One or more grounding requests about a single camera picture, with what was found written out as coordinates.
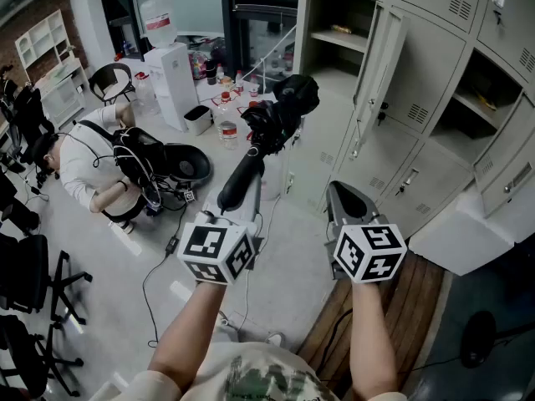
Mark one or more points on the clear jug red cap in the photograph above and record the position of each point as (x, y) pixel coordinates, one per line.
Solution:
(146, 96)

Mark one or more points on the wooden slat platform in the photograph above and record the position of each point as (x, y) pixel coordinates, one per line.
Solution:
(414, 307)

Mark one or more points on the clear bottle red label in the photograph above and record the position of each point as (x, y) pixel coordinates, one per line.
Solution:
(228, 134)

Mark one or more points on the black glass display cabinet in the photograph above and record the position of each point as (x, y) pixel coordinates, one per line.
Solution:
(267, 48)

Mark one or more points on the white water dispenser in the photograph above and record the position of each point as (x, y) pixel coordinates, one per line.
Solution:
(173, 82)

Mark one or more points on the yellow flat packet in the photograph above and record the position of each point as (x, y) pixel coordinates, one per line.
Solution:
(487, 100)

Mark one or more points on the black umbrella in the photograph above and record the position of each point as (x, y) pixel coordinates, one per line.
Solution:
(280, 111)

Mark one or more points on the white metal frame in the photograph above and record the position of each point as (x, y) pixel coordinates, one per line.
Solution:
(267, 63)

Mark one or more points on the black floor fan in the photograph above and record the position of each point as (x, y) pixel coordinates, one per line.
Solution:
(478, 341)

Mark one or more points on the person's right forearm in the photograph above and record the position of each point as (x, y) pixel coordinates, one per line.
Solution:
(372, 332)

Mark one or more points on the person's white shoe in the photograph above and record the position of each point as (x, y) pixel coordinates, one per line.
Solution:
(275, 338)

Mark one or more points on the black round bowl chair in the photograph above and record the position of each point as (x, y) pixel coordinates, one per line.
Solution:
(188, 163)

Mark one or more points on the person's left forearm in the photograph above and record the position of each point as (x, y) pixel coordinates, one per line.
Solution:
(188, 332)

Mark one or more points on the white waste bin black rim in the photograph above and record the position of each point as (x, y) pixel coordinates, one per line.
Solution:
(197, 120)

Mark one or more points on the black office chair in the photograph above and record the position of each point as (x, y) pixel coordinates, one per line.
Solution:
(21, 349)
(25, 274)

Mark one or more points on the large clear water jug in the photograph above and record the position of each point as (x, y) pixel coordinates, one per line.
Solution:
(158, 19)

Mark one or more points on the frosted glass panel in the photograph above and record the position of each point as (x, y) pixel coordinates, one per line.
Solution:
(179, 2)

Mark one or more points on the person's white printed shirt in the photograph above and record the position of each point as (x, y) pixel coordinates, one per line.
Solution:
(259, 370)

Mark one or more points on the dark bottle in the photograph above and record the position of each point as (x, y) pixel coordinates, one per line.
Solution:
(211, 72)

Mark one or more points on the grey metal locker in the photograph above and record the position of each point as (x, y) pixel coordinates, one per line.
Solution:
(426, 57)

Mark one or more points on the colourful patterned bag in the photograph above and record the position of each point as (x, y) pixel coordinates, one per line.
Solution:
(197, 65)

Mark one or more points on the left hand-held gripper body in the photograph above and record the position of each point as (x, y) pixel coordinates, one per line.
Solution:
(217, 249)

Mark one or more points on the white shelf cabinet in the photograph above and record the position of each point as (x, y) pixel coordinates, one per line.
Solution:
(58, 90)

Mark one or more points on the yellow snack packet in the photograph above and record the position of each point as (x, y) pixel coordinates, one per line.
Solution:
(342, 28)

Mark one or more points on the white foam box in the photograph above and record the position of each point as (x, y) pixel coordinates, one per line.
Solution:
(460, 232)

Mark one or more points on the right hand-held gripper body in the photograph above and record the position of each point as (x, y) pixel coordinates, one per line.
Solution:
(368, 253)

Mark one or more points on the black chair white cushion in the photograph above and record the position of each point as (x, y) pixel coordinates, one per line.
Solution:
(113, 86)

